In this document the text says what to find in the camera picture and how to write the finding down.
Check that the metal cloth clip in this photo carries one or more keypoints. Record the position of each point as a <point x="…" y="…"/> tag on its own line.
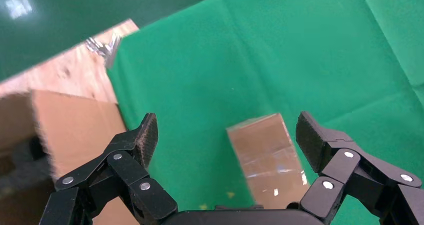
<point x="107" y="51"/>

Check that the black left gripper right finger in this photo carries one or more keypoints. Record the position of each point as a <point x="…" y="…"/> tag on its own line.
<point x="351" y="174"/>

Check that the green table cloth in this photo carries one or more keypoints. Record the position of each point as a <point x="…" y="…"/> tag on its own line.
<point x="265" y="51"/>

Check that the large open cardboard carton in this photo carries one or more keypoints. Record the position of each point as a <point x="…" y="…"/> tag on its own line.
<point x="76" y="124"/>

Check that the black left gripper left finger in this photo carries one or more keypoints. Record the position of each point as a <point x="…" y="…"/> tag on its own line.
<point x="126" y="170"/>

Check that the small taped cardboard box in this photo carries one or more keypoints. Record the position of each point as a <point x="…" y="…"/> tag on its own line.
<point x="265" y="154"/>

